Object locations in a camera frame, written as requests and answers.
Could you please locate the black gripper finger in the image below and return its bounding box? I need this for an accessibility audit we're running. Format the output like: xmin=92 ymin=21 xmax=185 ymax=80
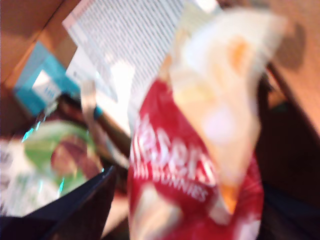
xmin=27 ymin=166 xmax=117 ymax=240
xmin=258 ymin=183 xmax=320 ymax=240

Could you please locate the white Galaxy chocolate egg bag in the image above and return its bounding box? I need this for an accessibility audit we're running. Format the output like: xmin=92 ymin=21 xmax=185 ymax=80
xmin=0 ymin=119 xmax=105 ymax=217

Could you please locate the red white Maltesers bunnies bag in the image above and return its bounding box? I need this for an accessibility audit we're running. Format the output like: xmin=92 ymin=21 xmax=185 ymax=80
xmin=127 ymin=7 xmax=288 ymax=240

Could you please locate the brown cardboard box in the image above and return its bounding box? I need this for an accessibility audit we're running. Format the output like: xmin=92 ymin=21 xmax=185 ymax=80
xmin=0 ymin=0 xmax=320 ymax=240

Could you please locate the teal and white label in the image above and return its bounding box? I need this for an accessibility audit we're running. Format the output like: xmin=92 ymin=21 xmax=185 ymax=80
xmin=12 ymin=41 xmax=103 ymax=118

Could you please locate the white printed paper sheet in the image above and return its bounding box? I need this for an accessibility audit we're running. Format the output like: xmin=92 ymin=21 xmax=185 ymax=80
xmin=61 ymin=0 xmax=187 ymax=136

